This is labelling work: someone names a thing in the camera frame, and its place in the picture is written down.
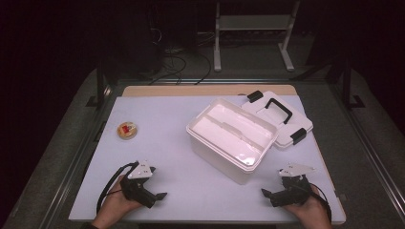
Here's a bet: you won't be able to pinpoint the white table mat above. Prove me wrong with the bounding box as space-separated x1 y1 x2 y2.
68 94 347 224

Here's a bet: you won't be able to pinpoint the black floor cables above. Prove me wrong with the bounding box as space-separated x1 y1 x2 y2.
148 28 213 86

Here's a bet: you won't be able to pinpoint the white metal stand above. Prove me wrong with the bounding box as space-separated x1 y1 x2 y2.
213 1 301 73

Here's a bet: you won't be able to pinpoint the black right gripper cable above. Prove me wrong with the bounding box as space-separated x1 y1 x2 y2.
309 182 332 222

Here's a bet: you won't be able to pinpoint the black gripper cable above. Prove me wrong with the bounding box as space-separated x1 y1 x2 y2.
309 182 332 222
96 161 140 215

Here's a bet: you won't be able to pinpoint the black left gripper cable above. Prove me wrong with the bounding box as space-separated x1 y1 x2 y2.
96 161 140 215

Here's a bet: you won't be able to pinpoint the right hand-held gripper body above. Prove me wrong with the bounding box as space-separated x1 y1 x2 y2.
270 163 316 208

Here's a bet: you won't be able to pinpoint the white plastic storage box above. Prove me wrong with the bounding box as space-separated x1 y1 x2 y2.
185 97 280 186

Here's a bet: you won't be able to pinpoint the person's left hand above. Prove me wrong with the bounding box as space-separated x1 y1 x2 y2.
94 176 143 229

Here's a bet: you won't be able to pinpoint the person's right hand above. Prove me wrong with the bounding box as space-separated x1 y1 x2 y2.
283 185 332 229

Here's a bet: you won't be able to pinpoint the round tan packet red label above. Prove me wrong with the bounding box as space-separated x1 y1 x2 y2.
116 121 139 140

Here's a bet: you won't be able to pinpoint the white box lid black handle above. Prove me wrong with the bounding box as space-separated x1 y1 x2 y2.
241 90 314 151

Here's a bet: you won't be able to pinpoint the black metal post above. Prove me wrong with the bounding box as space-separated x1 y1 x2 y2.
330 59 367 111
85 59 113 110

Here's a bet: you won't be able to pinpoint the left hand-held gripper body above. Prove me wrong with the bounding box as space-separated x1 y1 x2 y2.
119 160 157 209

